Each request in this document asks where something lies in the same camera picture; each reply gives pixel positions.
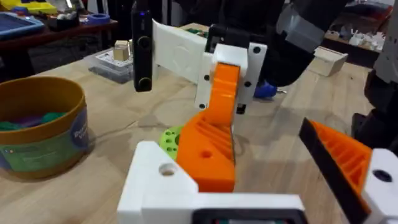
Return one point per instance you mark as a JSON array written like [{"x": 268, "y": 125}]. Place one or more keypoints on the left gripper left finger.
[{"x": 146, "y": 174}]

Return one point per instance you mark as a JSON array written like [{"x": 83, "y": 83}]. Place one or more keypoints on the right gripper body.
[{"x": 177, "y": 49}]

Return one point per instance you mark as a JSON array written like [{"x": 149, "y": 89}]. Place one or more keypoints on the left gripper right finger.
[{"x": 348, "y": 161}]

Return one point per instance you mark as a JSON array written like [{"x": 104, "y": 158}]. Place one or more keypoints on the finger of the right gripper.
[
  {"x": 224, "y": 90},
  {"x": 253, "y": 71}
]

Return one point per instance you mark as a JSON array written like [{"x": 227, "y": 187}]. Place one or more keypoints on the blue electric screwdriver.
[{"x": 264, "y": 91}]

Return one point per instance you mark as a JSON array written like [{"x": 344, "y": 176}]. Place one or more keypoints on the green board with blocks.
[{"x": 196, "y": 31}]

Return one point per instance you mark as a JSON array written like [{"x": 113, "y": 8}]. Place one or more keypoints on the green disc with holes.
[{"x": 169, "y": 140}]

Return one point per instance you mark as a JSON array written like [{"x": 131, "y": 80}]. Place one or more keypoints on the beige cube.
[{"x": 121, "y": 51}]

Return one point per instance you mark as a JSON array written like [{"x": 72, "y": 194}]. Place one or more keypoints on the clear plastic box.
[{"x": 109, "y": 70}]

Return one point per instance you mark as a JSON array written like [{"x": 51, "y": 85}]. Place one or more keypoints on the pale wooden box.
[{"x": 329, "y": 62}]

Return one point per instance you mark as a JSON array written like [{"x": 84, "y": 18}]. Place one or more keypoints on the blue tape roll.
[{"x": 98, "y": 18}]

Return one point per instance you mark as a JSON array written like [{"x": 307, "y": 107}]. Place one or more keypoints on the heap of white parts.
[{"x": 363, "y": 39}]

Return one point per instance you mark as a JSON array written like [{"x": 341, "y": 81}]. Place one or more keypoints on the toy tub with toys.
[{"x": 37, "y": 124}]

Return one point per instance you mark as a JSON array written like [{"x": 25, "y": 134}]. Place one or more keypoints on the yellow tray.
[{"x": 28, "y": 5}]

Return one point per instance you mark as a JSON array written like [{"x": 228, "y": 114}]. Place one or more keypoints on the blue tray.
[{"x": 17, "y": 25}]

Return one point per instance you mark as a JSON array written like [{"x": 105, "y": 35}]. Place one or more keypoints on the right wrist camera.
[{"x": 141, "y": 59}]

